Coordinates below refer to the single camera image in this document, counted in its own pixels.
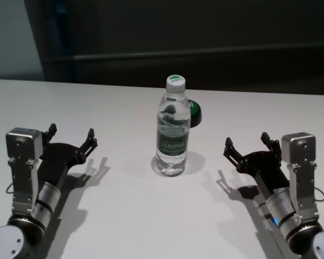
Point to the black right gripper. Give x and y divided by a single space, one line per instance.
267 170

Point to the green YES push button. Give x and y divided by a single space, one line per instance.
195 110

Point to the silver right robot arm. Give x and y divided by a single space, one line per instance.
279 205

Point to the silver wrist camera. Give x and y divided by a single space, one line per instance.
23 145
299 148

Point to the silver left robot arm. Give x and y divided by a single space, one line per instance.
46 200

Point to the clear water bottle green label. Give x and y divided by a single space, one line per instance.
172 129

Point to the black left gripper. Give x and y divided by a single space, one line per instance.
60 157

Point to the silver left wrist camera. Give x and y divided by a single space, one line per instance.
23 145

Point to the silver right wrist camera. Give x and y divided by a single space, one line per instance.
299 148

